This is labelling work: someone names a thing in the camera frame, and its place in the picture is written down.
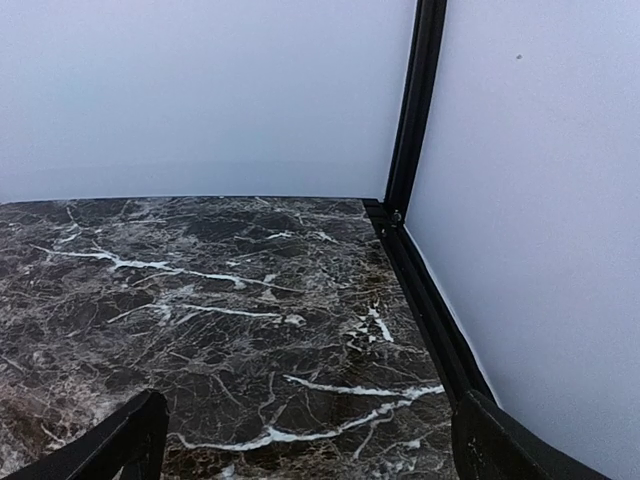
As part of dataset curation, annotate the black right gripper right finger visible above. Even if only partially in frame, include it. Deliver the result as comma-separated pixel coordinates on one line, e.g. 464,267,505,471
452,390,605,480

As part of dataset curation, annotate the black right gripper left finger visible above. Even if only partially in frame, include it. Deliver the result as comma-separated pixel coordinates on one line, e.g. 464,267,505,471
8,389,169,480

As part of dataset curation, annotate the black table edge rail right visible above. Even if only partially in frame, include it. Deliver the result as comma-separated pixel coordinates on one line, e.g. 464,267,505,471
363,199,495,406

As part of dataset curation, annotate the black vertical frame post right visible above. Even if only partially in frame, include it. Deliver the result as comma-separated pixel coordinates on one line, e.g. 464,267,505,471
383,0,447,224

